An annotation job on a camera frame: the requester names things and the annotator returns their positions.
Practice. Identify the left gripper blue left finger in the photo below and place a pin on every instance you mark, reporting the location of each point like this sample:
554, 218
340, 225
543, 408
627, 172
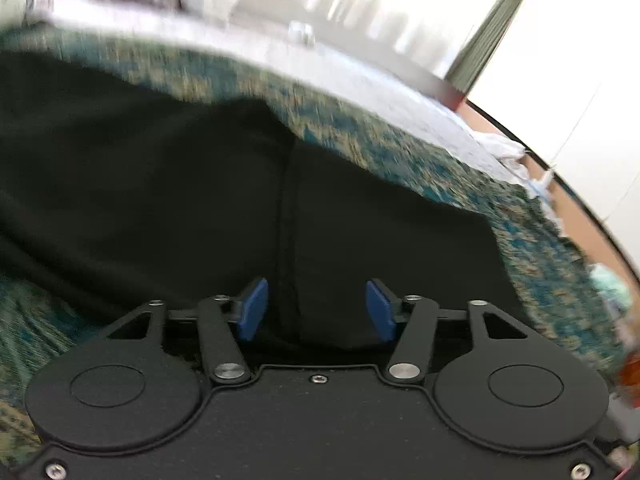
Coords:
224, 322

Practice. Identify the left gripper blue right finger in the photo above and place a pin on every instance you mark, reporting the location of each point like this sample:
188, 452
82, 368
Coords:
409, 324

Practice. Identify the black pants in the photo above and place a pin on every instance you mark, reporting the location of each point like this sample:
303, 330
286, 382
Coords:
113, 194

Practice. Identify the teal paisley bedspread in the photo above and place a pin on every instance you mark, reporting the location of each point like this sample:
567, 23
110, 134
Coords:
548, 273

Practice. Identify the crumpled white cloth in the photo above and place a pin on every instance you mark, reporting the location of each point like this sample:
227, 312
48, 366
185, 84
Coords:
509, 153

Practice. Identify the folded green clothes stack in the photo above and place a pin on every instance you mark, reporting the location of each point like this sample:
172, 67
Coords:
613, 290

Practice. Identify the orange red bag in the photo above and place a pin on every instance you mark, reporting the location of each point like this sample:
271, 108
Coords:
629, 377

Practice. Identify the white bed sheet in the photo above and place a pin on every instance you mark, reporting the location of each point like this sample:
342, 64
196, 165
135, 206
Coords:
262, 49

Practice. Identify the green curtain right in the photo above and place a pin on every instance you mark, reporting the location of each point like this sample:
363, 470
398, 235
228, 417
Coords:
474, 56

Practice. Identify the small white cloth bundle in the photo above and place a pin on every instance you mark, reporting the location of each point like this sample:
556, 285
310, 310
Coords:
301, 33

